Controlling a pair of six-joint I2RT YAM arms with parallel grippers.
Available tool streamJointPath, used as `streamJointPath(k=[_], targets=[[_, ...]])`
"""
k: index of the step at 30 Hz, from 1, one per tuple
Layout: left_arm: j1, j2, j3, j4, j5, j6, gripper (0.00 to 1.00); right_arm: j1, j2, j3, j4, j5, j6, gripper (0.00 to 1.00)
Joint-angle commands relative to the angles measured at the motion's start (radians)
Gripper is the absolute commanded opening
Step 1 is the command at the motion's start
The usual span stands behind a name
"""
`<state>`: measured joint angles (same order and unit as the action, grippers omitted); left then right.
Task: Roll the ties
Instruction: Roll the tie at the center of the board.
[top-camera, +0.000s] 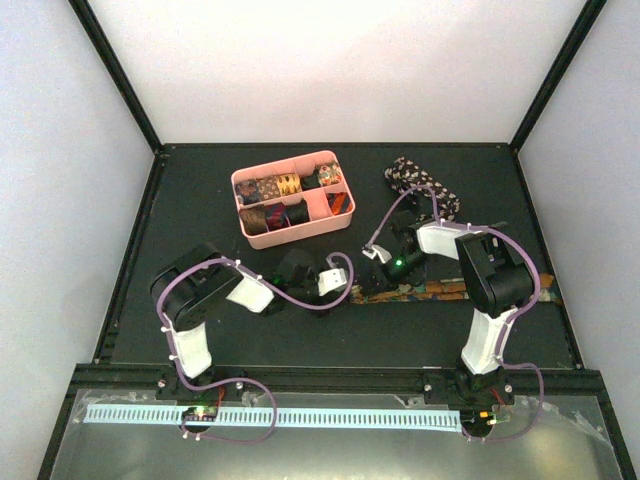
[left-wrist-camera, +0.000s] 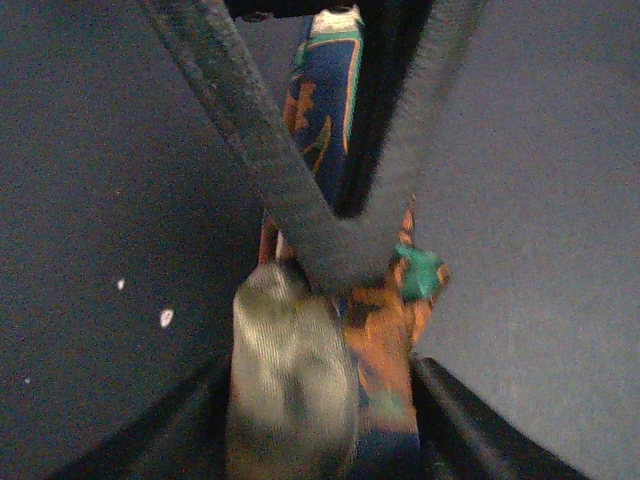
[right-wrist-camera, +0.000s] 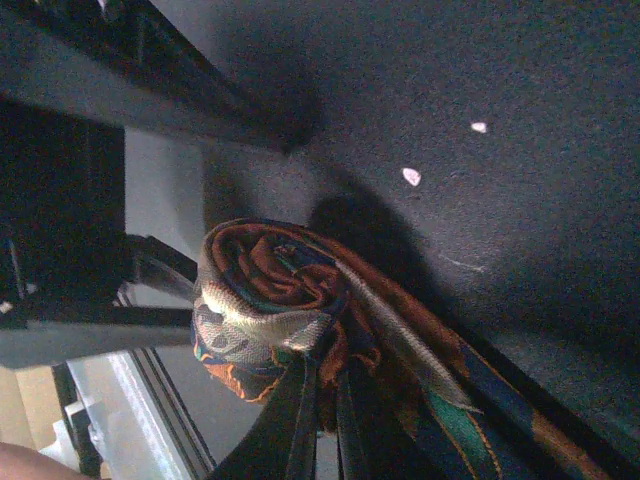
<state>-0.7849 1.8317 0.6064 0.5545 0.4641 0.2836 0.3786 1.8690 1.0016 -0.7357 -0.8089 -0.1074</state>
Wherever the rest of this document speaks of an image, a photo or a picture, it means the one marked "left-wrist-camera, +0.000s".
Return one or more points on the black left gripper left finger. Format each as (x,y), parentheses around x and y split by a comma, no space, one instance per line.
(181,436)

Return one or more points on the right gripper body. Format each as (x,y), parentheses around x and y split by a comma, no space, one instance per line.
(325,7)

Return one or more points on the brown green patterned tie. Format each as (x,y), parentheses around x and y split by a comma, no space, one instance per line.
(320,386)

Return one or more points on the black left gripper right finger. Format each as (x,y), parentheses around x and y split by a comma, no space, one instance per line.
(462,437)

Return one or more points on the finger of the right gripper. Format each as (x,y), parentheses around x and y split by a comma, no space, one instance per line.
(413,54)
(214,60)

